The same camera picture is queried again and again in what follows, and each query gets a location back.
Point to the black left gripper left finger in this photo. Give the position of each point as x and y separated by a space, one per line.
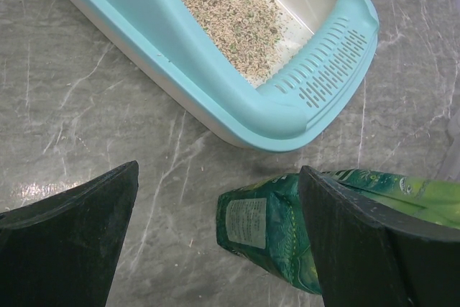
63 250

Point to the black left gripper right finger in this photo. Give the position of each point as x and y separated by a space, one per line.
367 254

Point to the green cat litter bag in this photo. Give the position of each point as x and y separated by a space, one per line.
264 222

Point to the teal cat litter box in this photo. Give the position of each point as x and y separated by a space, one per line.
325 54

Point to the beige cat litter granules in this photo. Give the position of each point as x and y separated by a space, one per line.
251 34

